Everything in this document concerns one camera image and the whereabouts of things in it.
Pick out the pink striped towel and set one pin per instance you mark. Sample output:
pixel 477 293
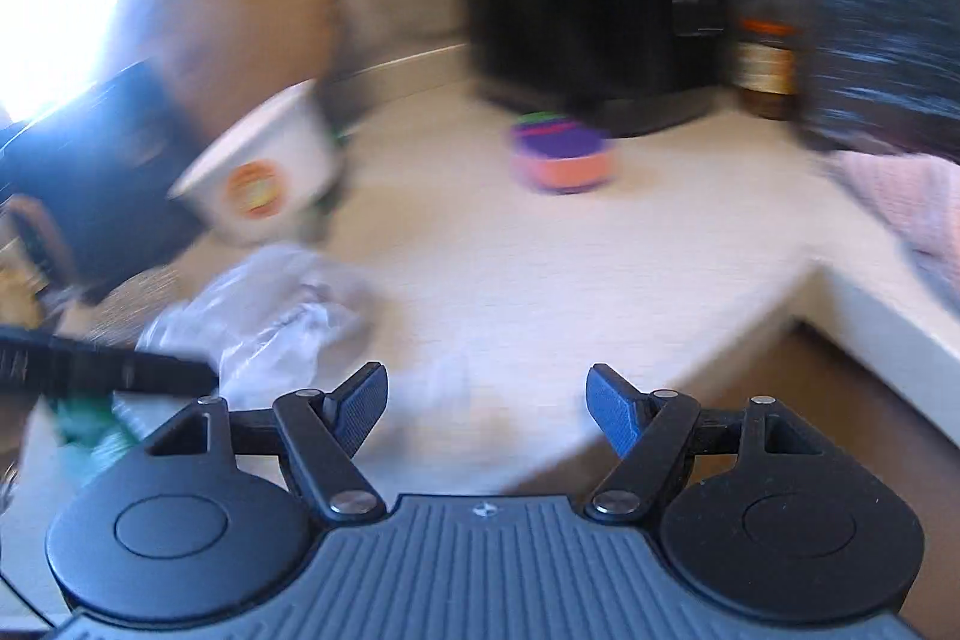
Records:
pixel 915 212

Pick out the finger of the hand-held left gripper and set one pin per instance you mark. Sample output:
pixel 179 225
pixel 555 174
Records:
pixel 90 366

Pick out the small black rice cooker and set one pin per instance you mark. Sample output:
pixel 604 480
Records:
pixel 97 175

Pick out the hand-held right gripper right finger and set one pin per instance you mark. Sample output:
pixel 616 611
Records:
pixel 611 411

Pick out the black plastic bag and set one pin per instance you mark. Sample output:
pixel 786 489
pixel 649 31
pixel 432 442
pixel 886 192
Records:
pixel 885 25

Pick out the green snack packet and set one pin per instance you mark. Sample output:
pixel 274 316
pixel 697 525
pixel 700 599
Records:
pixel 94 434

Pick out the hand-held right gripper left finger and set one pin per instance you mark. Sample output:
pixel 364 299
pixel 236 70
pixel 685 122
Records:
pixel 360 411

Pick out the purple and orange sponge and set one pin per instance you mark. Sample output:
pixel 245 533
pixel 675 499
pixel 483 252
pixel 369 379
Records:
pixel 562 156

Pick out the large black cooker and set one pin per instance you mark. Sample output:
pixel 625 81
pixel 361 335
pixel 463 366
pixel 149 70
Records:
pixel 585 33

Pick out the clear plastic bag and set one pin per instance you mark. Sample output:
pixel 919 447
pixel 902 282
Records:
pixel 262 310

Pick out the glass sauce jar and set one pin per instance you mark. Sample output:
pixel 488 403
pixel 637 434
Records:
pixel 765 63

